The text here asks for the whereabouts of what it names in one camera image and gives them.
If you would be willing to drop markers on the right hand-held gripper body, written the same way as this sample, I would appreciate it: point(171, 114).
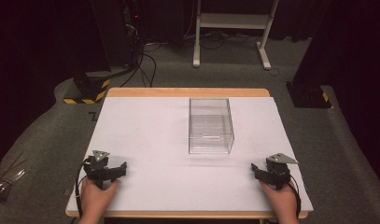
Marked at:
point(278, 171)

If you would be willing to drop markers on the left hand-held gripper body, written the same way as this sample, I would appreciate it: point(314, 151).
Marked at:
point(97, 168)

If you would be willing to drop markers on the person's left hand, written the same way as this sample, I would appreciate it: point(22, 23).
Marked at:
point(95, 199)

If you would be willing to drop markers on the person's right hand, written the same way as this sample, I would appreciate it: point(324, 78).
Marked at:
point(281, 202)

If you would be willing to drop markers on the white table mat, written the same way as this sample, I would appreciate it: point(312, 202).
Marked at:
point(153, 140)

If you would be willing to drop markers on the clear plastic box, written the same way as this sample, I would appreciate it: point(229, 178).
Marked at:
point(211, 126)

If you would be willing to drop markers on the black stand with striped base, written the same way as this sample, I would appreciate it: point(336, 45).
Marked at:
point(88, 87)

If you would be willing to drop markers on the black stand with dark base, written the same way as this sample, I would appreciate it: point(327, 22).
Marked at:
point(309, 90)

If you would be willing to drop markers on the metal rods bundle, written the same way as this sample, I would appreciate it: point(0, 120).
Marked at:
point(7, 180)

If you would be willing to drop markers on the wooden table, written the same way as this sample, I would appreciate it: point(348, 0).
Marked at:
point(184, 92)

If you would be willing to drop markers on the dark equipment rack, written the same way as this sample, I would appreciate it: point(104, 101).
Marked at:
point(131, 31)

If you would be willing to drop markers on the white metal stand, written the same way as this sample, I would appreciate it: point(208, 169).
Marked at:
point(234, 21)

